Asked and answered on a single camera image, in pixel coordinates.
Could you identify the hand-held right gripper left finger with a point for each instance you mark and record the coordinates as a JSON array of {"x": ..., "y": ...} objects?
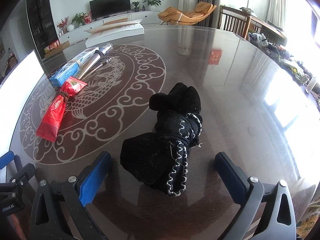
[{"x": 93, "y": 180}]

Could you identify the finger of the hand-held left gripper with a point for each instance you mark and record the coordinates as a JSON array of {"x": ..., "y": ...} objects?
[{"x": 7, "y": 161}]

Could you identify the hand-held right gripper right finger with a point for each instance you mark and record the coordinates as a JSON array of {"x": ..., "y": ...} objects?
[{"x": 231, "y": 180}]

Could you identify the red snack packet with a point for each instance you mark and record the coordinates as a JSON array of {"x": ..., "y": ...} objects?
[{"x": 52, "y": 115}]

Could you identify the blue and white box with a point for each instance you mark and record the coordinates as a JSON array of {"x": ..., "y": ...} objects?
[{"x": 65, "y": 72}]

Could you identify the gold cosmetic tube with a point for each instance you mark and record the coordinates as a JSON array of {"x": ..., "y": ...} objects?
[{"x": 90, "y": 63}]

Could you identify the white foam board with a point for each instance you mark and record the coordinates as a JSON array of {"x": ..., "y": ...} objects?
[{"x": 22, "y": 75}]

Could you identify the yellow floral cloth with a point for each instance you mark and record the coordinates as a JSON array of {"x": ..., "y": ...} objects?
[{"x": 311, "y": 222}]

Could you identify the thin dark pen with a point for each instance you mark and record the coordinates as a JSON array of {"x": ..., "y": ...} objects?
[{"x": 106, "y": 62}]

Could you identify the orange boxes on floor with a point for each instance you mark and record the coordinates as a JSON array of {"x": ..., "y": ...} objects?
[{"x": 53, "y": 47}]

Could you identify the row of small cluttered things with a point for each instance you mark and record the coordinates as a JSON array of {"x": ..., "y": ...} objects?
[{"x": 290, "y": 60}]

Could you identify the dark glass display cabinet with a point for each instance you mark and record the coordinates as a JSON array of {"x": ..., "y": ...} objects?
[{"x": 42, "y": 20}]

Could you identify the red flowers in white vase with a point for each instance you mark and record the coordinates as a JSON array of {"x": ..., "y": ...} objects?
[{"x": 70, "y": 27}]

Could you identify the white flat cardboard box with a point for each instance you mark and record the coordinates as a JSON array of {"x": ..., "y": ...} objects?
[{"x": 120, "y": 33}]

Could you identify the dark wooden chair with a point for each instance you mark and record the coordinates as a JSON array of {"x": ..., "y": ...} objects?
[{"x": 235, "y": 22}]

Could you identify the leafy green potted plant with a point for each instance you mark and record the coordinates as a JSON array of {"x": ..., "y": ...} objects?
[{"x": 78, "y": 18}]

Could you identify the red gift box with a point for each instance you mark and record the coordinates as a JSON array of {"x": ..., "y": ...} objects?
[{"x": 87, "y": 18}]

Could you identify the orange lounge chair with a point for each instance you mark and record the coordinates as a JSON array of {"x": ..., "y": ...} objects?
[{"x": 186, "y": 15}]

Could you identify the white television cabinet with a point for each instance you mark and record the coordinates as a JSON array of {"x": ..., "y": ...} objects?
[{"x": 150, "y": 17}]

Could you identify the black television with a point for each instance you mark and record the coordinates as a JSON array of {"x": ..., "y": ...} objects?
[{"x": 110, "y": 4}]

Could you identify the small potted plant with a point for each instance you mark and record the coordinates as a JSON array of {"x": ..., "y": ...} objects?
[{"x": 135, "y": 6}]

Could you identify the white window curtain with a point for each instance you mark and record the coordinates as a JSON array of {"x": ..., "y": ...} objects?
[{"x": 278, "y": 2}]

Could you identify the large green potted plant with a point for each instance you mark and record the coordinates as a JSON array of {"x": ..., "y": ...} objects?
[{"x": 152, "y": 2}]

